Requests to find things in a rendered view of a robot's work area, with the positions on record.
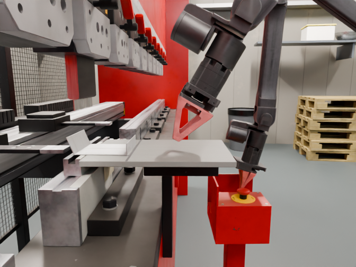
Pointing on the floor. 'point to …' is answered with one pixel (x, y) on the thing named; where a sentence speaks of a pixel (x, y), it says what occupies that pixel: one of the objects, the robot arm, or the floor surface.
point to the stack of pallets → (326, 127)
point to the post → (23, 234)
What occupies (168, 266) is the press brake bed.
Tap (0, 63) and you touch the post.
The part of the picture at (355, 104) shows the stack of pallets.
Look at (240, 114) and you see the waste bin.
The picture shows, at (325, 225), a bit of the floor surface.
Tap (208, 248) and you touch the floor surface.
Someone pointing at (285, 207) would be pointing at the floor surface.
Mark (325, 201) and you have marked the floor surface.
